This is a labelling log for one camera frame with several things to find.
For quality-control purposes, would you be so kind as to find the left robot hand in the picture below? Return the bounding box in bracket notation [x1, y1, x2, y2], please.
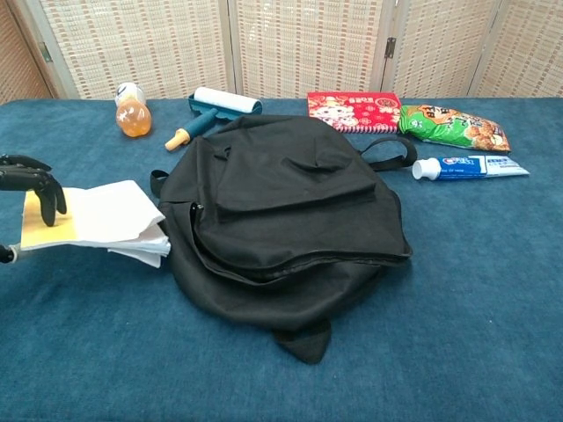
[0, 153, 68, 265]

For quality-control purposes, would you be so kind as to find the yellow white notebook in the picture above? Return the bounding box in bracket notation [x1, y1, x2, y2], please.
[20, 178, 172, 269]

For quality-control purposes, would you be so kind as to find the black backpack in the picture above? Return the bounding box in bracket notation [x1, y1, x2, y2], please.
[150, 114, 419, 365]

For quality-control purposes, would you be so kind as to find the orange drink bottle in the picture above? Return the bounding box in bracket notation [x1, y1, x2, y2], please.
[114, 82, 153, 138]

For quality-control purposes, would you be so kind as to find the teal lint roller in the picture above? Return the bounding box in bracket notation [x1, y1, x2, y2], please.
[165, 86, 264, 152]

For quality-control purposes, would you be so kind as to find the woven bamboo folding screen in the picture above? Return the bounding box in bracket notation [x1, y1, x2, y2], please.
[0, 0, 563, 105]

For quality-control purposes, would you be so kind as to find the green snack bag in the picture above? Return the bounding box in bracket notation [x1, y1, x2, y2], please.
[398, 104, 511, 154]

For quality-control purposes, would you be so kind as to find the blue toothpaste tube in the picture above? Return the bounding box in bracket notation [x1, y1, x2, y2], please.
[412, 154, 530, 182]

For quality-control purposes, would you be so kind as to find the blue table cover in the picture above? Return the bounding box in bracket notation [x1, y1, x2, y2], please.
[0, 97, 563, 422]

